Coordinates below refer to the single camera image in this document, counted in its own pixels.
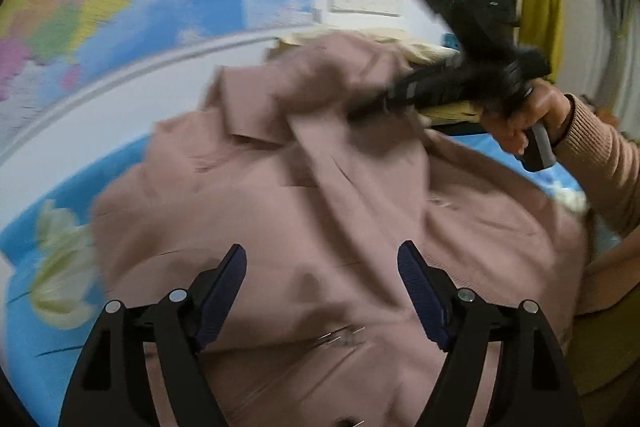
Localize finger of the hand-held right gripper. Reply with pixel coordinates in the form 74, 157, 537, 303
346, 59, 483, 122

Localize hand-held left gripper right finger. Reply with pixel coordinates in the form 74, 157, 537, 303
397, 240, 587, 427

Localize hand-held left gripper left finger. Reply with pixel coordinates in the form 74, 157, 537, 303
57, 243, 248, 427

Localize pink jacket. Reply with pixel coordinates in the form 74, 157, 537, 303
90, 31, 591, 427

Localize person's right hand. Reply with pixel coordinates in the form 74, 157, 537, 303
480, 79, 573, 155

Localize cream garment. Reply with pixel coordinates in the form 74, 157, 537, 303
265, 28, 461, 68

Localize black hanging bag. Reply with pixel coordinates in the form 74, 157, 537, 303
480, 0, 521, 28

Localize mustard brown garment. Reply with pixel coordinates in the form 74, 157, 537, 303
417, 99, 486, 128

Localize hanging yellow-green coat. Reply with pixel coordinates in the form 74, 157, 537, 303
482, 0, 563, 82

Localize grey curtain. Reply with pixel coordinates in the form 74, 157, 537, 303
585, 0, 640, 142

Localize blue floral bedsheet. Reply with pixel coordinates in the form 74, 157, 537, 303
0, 129, 608, 427

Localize person's olive trousers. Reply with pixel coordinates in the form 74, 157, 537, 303
569, 307, 640, 398

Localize person's tan sweater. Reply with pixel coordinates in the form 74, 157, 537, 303
575, 234, 640, 315

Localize colourful wall map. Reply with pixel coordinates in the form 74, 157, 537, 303
0, 0, 321, 128

